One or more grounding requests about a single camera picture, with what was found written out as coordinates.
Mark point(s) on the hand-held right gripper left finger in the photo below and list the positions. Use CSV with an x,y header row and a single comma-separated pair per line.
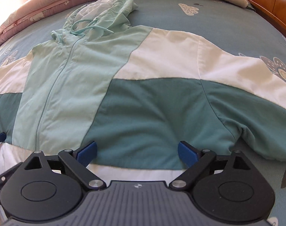
x,y
87,151

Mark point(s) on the wooden headboard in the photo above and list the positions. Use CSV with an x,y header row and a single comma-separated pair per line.
x,y
272,2

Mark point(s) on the green white hooded jacket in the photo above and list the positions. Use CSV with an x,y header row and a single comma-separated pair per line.
x,y
145,98

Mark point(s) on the pink floral folded quilt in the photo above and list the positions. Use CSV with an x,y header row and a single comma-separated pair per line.
x,y
51,0

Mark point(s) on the bed with blue floral sheet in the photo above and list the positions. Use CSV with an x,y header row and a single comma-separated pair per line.
x,y
227,21

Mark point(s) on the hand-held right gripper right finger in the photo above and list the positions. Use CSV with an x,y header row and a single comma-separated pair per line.
x,y
186,153

